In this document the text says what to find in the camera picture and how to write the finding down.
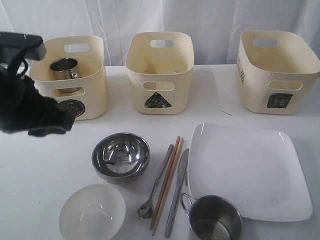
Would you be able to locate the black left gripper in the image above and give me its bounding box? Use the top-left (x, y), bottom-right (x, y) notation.
top-left (0, 66), bottom-right (75, 137)

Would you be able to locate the steel cup without visible handle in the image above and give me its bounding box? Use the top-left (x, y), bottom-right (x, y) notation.
top-left (49, 57), bottom-right (82, 81)

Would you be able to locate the steel bowl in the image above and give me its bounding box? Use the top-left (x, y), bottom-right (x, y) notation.
top-left (91, 132), bottom-right (151, 185)

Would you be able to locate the translucent white bowl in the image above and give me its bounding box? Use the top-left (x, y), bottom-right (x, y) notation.
top-left (58, 184), bottom-right (126, 240)

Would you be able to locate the steel cup with wire handle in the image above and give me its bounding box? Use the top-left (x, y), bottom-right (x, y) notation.
top-left (180, 192), bottom-right (243, 240)

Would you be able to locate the cream bin with circle mark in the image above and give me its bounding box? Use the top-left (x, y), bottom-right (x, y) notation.
top-left (28, 35), bottom-right (108, 121)

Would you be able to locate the cream bin with triangle mark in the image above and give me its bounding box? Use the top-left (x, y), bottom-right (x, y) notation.
top-left (125, 32), bottom-right (194, 115)

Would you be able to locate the steel spoon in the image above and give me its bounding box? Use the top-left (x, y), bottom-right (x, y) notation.
top-left (137, 144), bottom-right (174, 219)

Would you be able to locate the steel table knife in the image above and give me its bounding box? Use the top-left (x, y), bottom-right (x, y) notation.
top-left (164, 148), bottom-right (190, 239)

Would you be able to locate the white backdrop curtain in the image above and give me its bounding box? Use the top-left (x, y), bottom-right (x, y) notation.
top-left (0, 0), bottom-right (320, 66)

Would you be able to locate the white square plate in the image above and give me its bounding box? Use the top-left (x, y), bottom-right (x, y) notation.
top-left (187, 123), bottom-right (313, 222)

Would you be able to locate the cream bin with square mark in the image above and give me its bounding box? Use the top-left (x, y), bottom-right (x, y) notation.
top-left (236, 30), bottom-right (320, 115)

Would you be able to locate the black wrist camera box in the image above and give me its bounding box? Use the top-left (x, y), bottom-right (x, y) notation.
top-left (0, 31), bottom-right (47, 65)

